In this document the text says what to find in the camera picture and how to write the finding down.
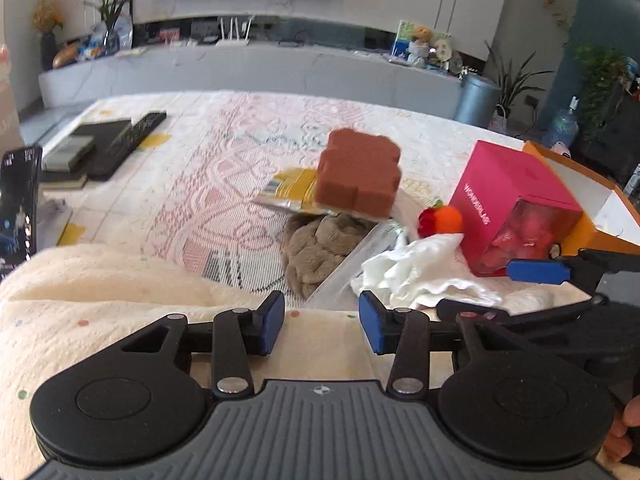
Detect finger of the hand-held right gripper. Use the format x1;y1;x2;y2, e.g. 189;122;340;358
506;247;640;286
436;294;608;328

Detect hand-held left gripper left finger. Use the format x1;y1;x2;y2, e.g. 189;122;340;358
117;290;287;398

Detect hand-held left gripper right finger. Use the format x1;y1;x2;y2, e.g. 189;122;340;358
358;290;522;397

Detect orange box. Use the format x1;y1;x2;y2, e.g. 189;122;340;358
522;140;640;261

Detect white tissue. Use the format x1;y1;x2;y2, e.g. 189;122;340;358
361;232;503;311

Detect brown plush toy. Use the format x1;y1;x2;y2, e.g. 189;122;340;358
281;212;378;301

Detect red orange plush fruit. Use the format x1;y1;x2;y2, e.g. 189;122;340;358
417;199;465;239

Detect brown sponge block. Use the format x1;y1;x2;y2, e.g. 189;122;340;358
314;128;402;220

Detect person's right hand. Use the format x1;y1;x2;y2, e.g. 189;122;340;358
602;394;640;463

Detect clear plastic bag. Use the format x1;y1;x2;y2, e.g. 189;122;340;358
305;220;408;311

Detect pink box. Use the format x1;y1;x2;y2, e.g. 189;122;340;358
448;140;583;277

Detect yellow snack packet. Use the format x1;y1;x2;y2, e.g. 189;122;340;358
252;167;341;216

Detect black cabinet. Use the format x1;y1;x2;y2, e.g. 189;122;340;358
582;80;640;186

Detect large water bottle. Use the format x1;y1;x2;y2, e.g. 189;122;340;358
542;96;581;149

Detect small gift bag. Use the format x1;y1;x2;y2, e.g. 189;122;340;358
487;105;511;134

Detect pink white lace blanket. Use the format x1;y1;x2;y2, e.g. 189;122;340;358
60;91;551;311

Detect blue grey trash bin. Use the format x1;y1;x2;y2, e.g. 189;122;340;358
456;74;502;128

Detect spiky leaf floor plant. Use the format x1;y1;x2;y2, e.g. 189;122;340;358
482;42;548;121

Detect bushy green plant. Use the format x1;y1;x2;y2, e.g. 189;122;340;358
570;45;629;142

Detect yellow tape patch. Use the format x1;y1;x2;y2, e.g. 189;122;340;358
57;222;87;246
138;132;173;151

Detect black remote control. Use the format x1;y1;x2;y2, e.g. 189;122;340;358
107;111;167;158

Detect black notebook with grey box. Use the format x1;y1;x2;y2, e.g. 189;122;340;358
42;119;133;181

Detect grey television console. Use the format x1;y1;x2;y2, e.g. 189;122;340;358
39;15;463;121

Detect teddy bear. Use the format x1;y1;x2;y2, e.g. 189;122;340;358
407;25;434;66

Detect grey box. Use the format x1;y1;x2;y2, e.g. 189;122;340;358
41;135;96;171

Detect green blue picture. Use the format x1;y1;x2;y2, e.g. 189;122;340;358
391;20;416;61

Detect black phone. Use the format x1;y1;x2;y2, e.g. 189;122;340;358
0;145;43;281

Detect white router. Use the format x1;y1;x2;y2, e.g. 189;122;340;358
216;16;253;48

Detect brown loaf shaped ornament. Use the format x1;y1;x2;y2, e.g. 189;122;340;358
52;45;81;68

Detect cardboard box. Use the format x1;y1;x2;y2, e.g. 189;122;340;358
0;72;22;153

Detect green potted plant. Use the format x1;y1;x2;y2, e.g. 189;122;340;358
85;0;141;56

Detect dried flowers in dark vase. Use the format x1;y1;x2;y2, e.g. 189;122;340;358
31;0;66;71

